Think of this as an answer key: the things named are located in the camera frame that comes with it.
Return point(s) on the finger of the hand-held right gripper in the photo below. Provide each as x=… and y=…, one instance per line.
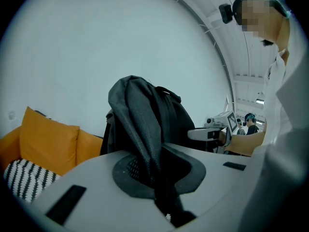
x=198, y=134

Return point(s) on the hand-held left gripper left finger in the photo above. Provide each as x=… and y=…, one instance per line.
x=96, y=190

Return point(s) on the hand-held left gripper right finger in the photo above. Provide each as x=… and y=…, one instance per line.
x=222, y=190

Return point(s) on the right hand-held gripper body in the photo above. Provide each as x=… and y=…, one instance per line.
x=222, y=122

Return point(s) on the black backpack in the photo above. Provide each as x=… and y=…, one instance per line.
x=135, y=110

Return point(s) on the orange sofa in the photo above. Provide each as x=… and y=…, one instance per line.
x=9, y=141

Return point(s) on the person's right forearm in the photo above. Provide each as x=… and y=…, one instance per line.
x=243, y=144

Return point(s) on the large orange cushion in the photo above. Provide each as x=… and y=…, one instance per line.
x=89, y=146
x=48, y=141

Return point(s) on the person's white shirt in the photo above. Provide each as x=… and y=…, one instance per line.
x=272, y=100

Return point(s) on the black white striped pillow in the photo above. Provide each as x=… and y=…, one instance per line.
x=29, y=178

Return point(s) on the person's head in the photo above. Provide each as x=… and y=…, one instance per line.
x=270, y=28

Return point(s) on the black head-worn camera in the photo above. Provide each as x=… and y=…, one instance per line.
x=226, y=13

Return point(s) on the white wall socket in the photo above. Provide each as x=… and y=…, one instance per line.
x=11, y=115

